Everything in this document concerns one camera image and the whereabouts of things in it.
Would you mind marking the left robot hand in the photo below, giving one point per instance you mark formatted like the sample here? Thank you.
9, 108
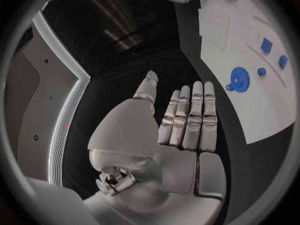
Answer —
140, 135

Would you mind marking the blue gear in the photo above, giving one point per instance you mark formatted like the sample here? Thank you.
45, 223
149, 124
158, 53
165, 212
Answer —
240, 79

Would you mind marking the blue peg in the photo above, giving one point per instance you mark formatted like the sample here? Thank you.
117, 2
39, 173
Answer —
261, 71

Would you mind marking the white task board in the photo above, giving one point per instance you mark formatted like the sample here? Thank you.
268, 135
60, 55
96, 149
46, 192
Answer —
257, 106

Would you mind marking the blue plug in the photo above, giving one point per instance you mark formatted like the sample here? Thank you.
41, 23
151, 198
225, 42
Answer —
266, 45
283, 61

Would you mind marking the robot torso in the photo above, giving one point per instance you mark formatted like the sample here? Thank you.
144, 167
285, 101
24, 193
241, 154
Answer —
35, 97

